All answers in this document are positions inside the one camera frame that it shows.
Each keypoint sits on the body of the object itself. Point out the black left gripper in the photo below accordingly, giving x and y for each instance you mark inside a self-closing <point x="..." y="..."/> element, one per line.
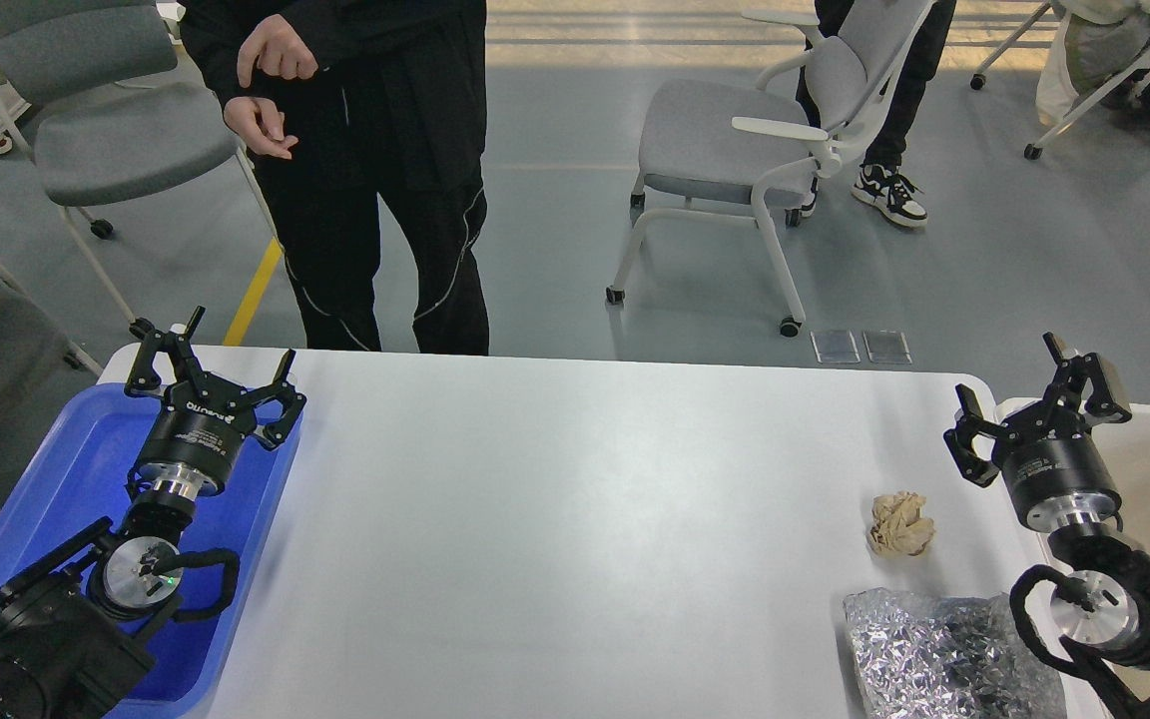
<point x="205" y="418"/>

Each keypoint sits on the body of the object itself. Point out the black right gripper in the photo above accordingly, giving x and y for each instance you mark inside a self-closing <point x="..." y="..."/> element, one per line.
<point x="1053" y="471"/>

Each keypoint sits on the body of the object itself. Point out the silver foil bag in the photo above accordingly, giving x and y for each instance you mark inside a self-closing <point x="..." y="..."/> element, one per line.
<point x="925" y="656"/>

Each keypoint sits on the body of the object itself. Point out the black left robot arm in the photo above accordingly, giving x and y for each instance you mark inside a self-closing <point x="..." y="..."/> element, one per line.
<point x="128" y="547"/>

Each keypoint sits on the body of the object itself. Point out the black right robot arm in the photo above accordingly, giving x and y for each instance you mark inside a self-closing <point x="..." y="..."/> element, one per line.
<point x="1089" y="617"/>

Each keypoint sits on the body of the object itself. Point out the person's lower hand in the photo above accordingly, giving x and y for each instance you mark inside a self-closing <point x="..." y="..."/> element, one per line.
<point x="260" y="125"/>

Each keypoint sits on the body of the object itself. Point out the person's upper hand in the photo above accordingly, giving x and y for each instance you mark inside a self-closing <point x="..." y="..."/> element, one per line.
<point x="276" y="49"/>

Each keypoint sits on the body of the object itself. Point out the blue plastic tray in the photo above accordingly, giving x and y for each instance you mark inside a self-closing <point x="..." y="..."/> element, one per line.
<point x="78" y="476"/>

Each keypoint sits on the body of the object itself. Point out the right metal floor plate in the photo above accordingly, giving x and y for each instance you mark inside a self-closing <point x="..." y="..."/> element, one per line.
<point x="887" y="347"/>

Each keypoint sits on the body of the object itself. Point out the metal floor plate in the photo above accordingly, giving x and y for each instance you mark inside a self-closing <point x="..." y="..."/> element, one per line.
<point x="835" y="347"/>
<point x="887" y="347"/>

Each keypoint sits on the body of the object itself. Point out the crumpled brown paper ball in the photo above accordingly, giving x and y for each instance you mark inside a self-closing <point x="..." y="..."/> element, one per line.
<point x="898" y="526"/>

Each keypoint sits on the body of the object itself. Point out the left metal floor plate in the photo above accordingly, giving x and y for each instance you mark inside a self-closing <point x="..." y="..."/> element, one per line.
<point x="835" y="347"/>

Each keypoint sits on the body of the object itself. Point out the grey chair at left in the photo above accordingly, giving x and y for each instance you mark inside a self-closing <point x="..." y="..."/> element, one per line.
<point x="122" y="148"/>

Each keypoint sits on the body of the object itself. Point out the person in black clothes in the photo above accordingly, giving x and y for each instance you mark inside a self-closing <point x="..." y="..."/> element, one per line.
<point x="395" y="118"/>

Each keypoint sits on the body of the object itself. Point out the white grey office chair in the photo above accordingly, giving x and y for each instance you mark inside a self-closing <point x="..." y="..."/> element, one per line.
<point x="749" y="155"/>

